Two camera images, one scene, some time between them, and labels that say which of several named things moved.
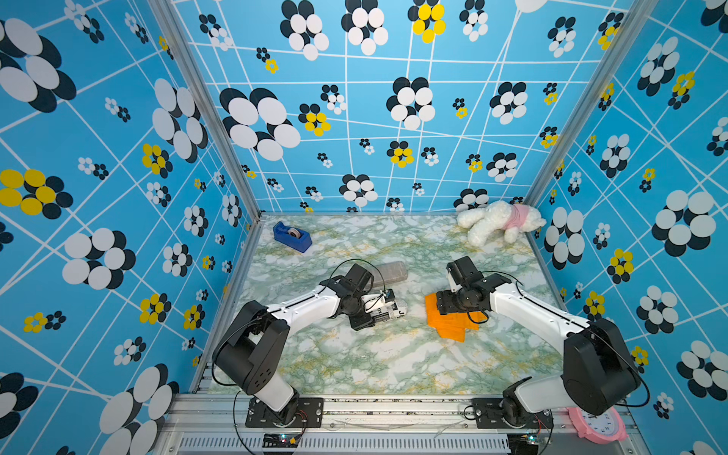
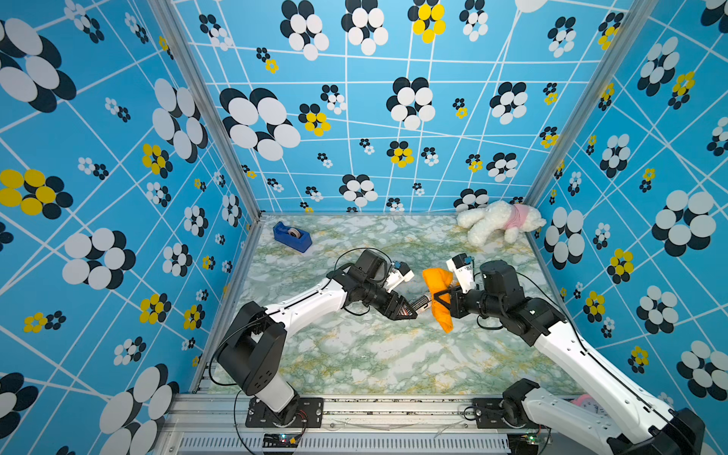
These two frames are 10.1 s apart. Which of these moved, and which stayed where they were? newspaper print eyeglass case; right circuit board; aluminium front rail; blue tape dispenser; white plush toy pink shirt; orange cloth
Moved: orange cloth; newspaper print eyeglass case
Stayed: white plush toy pink shirt; blue tape dispenser; right circuit board; aluminium front rail
